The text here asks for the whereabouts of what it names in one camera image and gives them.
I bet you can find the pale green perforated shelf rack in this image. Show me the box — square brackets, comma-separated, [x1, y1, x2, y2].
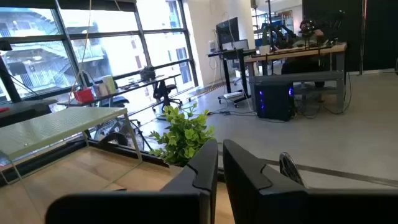
[0, 107, 143, 190]

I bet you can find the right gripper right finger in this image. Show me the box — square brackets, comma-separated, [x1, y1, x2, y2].
[223, 139, 398, 224]

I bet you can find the small green potted plant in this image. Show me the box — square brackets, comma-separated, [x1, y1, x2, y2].
[148, 103, 216, 168]

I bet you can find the black slanted post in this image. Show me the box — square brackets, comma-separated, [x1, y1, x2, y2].
[0, 39, 22, 103]

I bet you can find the white floor box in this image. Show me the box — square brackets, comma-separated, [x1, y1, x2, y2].
[223, 91, 244, 100]

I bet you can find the person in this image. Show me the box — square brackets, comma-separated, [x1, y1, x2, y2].
[281, 17, 327, 103]

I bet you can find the black curved fixture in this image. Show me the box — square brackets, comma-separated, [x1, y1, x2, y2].
[279, 151, 306, 189]

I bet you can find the black floor fan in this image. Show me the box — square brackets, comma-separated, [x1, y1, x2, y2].
[93, 118, 147, 152]

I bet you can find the silver vertical pole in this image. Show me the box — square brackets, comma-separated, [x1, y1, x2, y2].
[359, 0, 368, 75]

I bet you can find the dark grey desk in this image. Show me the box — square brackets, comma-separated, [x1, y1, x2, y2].
[0, 98, 59, 128]

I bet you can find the grey laptop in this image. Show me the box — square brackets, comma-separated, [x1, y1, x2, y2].
[222, 39, 249, 51]

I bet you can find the black computer monitor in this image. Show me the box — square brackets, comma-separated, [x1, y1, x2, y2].
[215, 17, 241, 50]

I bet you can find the black bag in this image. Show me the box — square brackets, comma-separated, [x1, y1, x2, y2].
[139, 65, 157, 82]

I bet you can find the black window frame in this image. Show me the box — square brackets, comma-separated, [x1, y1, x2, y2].
[0, 0, 200, 103]

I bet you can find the red box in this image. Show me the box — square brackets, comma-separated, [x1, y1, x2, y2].
[73, 88, 95, 104]

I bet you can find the long black desk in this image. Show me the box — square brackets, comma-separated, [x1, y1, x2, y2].
[57, 73, 182, 108]

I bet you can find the black computer tower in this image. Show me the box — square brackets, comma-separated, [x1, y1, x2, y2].
[253, 81, 296, 122]

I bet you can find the black office chair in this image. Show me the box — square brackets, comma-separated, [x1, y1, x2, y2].
[99, 81, 131, 108]
[151, 83, 183, 113]

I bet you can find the black standing desk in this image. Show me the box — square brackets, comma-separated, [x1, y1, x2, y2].
[207, 48, 257, 105]

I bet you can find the wooden workbench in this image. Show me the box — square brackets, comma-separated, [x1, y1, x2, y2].
[244, 42, 348, 113]

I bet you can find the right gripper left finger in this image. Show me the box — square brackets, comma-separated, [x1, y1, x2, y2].
[45, 139, 219, 224]

